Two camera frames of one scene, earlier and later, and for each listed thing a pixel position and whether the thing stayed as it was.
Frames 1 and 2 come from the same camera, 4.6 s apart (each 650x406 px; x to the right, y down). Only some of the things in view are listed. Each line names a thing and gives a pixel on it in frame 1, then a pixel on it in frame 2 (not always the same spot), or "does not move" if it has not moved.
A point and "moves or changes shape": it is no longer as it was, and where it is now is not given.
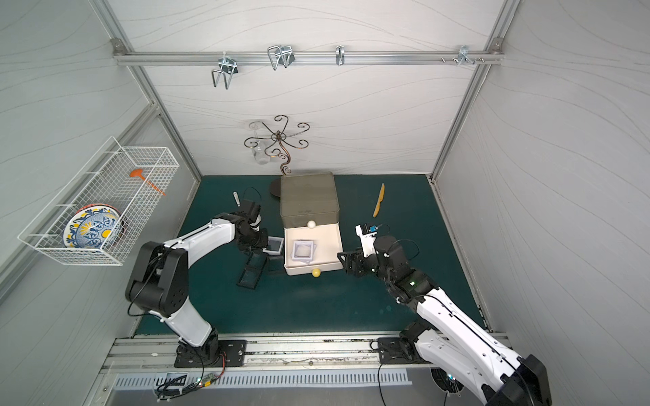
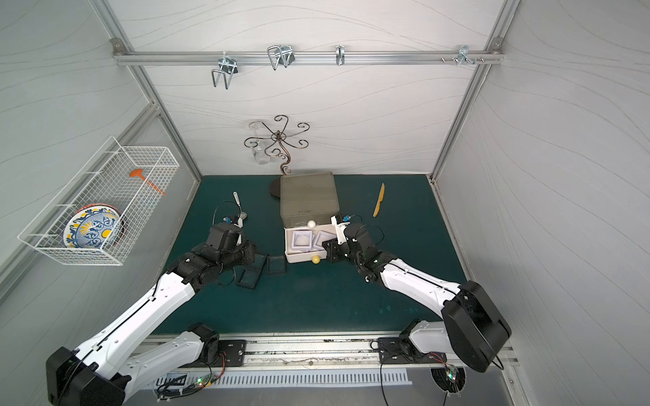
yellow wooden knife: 380,200 does not move
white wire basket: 100,214 does not move
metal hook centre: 281,55 does not move
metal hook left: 228,67 does not move
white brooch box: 274,244 to 323,236
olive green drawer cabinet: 309,197 does not move
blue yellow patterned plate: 96,226 does not move
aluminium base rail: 311,352 does not move
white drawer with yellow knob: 312,249 moves or changes shape
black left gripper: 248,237 to 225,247
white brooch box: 303,250 moves or changes shape
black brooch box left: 252,270 does not move
